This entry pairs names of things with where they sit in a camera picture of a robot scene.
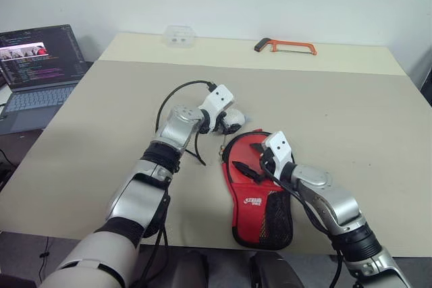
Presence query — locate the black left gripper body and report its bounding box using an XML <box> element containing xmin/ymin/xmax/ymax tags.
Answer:
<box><xmin>206</xmin><ymin>108</ymin><xmax>246</xmax><ymax>136</ymax></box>

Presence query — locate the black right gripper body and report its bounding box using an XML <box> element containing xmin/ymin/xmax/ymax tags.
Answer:
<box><xmin>259</xmin><ymin>146</ymin><xmax>277</xmax><ymax>180</ymax></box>

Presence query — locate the black and red paddle case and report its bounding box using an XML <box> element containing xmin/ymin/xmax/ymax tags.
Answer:
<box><xmin>217</xmin><ymin>127</ymin><xmax>295</xmax><ymax>252</ymax></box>

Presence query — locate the clear plastic box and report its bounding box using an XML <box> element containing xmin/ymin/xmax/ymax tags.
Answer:
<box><xmin>163</xmin><ymin>24</ymin><xmax>198</xmax><ymax>49</ymax></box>

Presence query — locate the dark rounded shape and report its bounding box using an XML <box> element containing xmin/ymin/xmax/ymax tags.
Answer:
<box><xmin>248</xmin><ymin>253</ymin><xmax>305</xmax><ymax>288</ymax></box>

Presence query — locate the orange hacksaw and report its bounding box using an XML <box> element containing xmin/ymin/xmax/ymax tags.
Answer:
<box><xmin>253</xmin><ymin>36</ymin><xmax>319</xmax><ymax>57</ymax></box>

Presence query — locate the dark upright panel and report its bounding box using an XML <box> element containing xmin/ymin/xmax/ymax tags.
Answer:
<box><xmin>410</xmin><ymin>47</ymin><xmax>432</xmax><ymax>107</ymax></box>

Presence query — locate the grey open laptop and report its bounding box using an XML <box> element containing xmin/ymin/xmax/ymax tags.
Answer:
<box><xmin>0</xmin><ymin>24</ymin><xmax>90</xmax><ymax>136</ymax></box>

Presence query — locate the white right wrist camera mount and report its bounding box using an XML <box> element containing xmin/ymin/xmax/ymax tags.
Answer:
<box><xmin>263</xmin><ymin>130</ymin><xmax>295</xmax><ymax>181</ymax></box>

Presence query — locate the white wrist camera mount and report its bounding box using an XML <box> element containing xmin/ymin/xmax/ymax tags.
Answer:
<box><xmin>198</xmin><ymin>84</ymin><xmax>236</xmax><ymax>134</ymax></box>
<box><xmin>263</xmin><ymin>130</ymin><xmax>295</xmax><ymax>181</ymax></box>

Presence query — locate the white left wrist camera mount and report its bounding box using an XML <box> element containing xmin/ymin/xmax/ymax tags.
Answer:
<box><xmin>198</xmin><ymin>84</ymin><xmax>236</xmax><ymax>134</ymax></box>

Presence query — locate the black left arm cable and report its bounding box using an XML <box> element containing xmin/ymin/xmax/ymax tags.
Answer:
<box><xmin>136</xmin><ymin>80</ymin><xmax>217</xmax><ymax>288</ymax></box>

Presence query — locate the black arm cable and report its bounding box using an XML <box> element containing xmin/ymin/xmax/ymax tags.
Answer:
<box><xmin>261</xmin><ymin>159</ymin><xmax>342</xmax><ymax>288</ymax></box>
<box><xmin>136</xmin><ymin>80</ymin><xmax>217</xmax><ymax>288</ymax></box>

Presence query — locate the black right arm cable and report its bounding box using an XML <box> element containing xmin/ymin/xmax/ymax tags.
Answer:
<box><xmin>261</xmin><ymin>159</ymin><xmax>342</xmax><ymax>288</ymax></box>

